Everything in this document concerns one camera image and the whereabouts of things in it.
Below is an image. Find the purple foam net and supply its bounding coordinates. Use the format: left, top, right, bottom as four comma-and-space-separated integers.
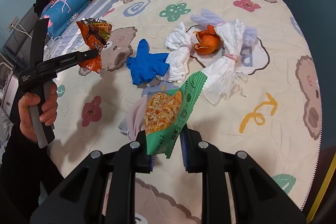
190, 9, 257, 45

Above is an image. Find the green snack packet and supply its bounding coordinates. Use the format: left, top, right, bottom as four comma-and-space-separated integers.
145, 70, 208, 159

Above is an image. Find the white wall socket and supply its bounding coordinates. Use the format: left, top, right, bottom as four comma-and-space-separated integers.
8, 17, 20, 31

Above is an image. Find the orange snack wrapper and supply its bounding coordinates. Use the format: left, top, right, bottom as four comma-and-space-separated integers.
76, 18, 113, 74

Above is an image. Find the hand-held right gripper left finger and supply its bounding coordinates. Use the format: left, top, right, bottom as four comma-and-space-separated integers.
30, 131, 158, 224

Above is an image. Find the small white knotted tissue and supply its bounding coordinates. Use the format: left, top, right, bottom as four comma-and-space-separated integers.
157, 21, 192, 83

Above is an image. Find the person's left hand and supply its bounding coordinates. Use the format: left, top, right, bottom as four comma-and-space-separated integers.
20, 82, 59, 143

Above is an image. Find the large white tissue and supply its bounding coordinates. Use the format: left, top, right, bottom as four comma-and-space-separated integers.
202, 19, 249, 105

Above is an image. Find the blue crumpled cloth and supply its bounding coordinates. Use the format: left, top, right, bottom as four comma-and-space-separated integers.
126, 39, 170, 85

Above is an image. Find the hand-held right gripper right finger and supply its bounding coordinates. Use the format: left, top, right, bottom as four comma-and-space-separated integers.
178, 126, 307, 224

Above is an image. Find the person's left forearm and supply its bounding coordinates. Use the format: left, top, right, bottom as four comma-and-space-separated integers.
0, 124, 66, 214

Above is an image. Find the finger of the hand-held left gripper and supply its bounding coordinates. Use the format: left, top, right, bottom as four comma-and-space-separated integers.
78, 49, 100, 65

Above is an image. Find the black bin with yellow rim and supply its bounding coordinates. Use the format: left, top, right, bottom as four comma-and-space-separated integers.
307, 160, 336, 222

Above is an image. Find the bear print blanket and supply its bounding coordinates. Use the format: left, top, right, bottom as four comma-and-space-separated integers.
43, 0, 323, 224

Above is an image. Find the white cable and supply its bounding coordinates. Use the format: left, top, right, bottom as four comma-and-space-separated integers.
15, 25, 34, 38

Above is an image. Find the large orange peel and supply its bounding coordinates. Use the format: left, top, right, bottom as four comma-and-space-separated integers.
194, 25, 220, 55

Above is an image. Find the folded blue floral quilt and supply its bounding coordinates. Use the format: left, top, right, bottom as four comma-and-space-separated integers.
41, 0, 91, 38

